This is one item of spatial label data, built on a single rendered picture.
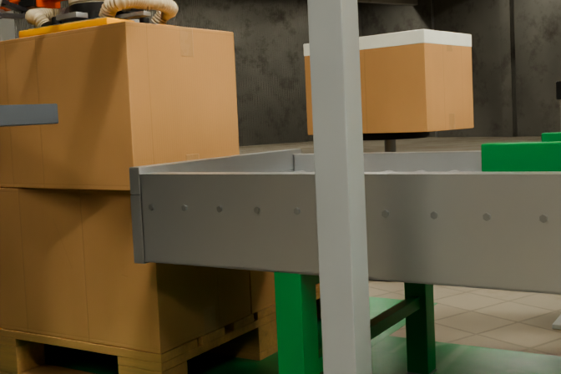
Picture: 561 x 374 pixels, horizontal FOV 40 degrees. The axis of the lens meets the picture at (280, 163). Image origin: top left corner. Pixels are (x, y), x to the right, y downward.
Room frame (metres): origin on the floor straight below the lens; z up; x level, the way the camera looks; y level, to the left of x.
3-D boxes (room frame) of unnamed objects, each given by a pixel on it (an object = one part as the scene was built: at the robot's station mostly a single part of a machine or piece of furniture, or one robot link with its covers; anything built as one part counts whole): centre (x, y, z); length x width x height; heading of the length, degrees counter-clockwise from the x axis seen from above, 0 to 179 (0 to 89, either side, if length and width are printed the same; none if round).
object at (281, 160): (1.94, 0.13, 0.58); 0.70 x 0.03 x 0.06; 148
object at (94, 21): (2.04, 0.52, 0.97); 0.34 x 0.10 x 0.05; 57
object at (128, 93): (2.14, 0.47, 0.74); 0.60 x 0.40 x 0.40; 54
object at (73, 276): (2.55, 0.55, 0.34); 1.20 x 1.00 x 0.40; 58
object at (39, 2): (2.26, 0.68, 1.08); 0.10 x 0.08 x 0.06; 147
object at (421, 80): (3.34, -0.48, 0.82); 0.60 x 0.40 x 0.40; 49
